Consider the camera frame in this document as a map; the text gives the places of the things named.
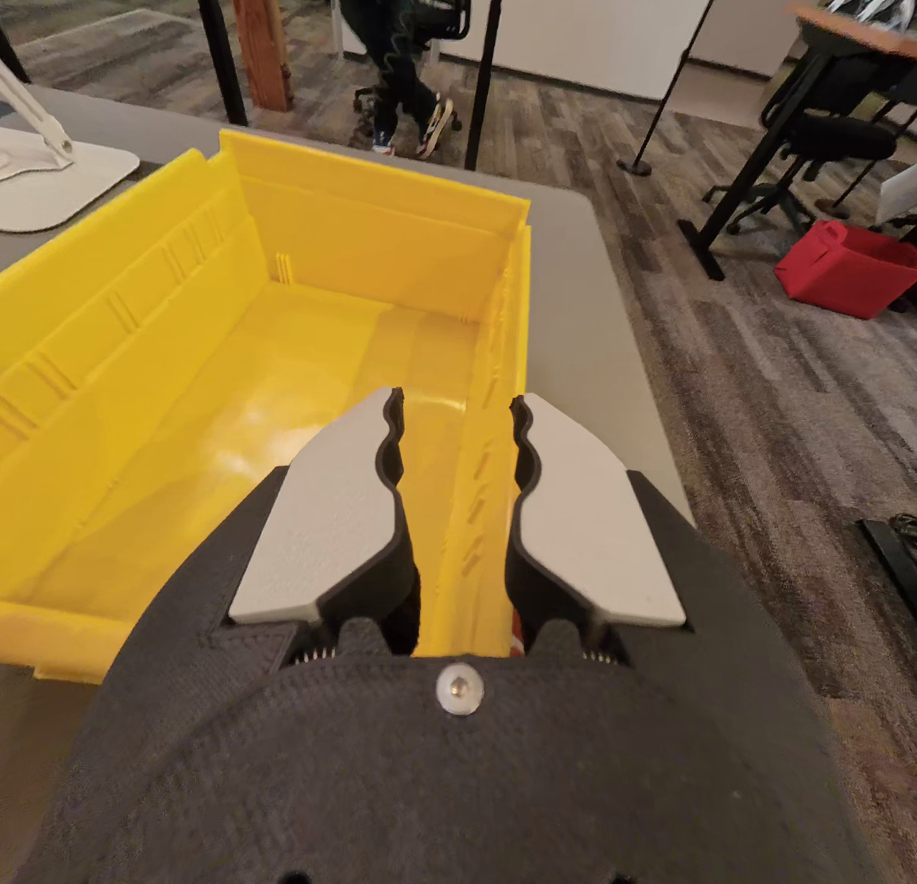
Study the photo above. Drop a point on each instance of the black desk foot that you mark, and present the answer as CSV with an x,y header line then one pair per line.
x,y
892,554

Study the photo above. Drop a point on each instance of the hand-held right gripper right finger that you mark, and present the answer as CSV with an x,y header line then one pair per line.
x,y
587,526

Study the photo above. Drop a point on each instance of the yellow plastic box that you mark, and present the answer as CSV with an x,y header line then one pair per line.
x,y
179,397

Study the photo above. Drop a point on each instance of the white stand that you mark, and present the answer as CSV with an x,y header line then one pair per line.
x,y
71,182

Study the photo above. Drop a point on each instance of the black sign stand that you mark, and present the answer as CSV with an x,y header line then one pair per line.
x,y
634,167

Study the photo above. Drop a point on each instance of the white flat panel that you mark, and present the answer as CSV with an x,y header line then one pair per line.
x,y
899,196

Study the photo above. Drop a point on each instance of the wooden post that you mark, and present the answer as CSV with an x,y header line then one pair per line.
x,y
261,39

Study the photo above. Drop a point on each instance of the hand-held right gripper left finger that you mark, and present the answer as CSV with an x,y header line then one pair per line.
x,y
329,526

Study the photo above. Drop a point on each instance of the red fabric bin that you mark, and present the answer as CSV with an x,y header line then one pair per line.
x,y
845,275

